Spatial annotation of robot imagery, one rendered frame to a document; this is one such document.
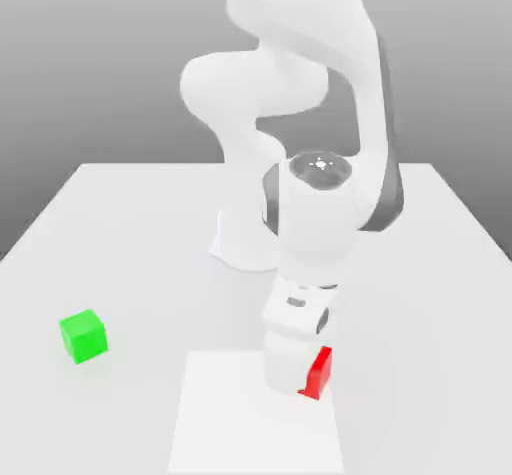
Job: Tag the small green cube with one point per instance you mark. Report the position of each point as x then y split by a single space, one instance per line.
84 338

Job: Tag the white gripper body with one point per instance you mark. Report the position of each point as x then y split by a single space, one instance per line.
286 363

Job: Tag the small red cube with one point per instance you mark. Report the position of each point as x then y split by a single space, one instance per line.
320 371

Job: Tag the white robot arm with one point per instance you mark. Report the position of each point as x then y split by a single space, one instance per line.
304 223

